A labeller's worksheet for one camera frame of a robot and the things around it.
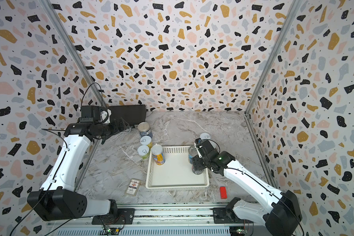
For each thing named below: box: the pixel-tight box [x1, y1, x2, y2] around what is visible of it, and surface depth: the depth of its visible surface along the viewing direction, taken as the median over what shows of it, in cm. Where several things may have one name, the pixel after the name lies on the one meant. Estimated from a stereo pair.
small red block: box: [220, 186, 228, 200], surface depth 84 cm
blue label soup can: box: [188, 145, 199, 165], surface depth 88 cm
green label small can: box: [137, 145, 150, 160], surface depth 94 cm
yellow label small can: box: [139, 135, 153, 150], surface depth 100 cm
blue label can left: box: [137, 121, 153, 138], surface depth 100 cm
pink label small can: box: [199, 132, 211, 140], surface depth 102 cm
